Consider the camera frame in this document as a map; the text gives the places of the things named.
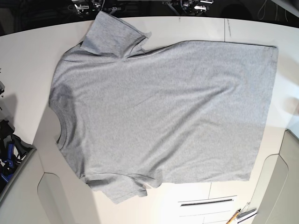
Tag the blue and black clutter left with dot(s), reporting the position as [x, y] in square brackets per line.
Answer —
[13, 150]

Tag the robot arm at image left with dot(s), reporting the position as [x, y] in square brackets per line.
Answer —
[89, 7]

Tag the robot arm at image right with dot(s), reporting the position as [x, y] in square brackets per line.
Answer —
[188, 7]

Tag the yellow pencil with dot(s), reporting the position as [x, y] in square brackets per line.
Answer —
[233, 217]

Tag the grey T-shirt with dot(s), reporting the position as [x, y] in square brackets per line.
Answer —
[194, 111]

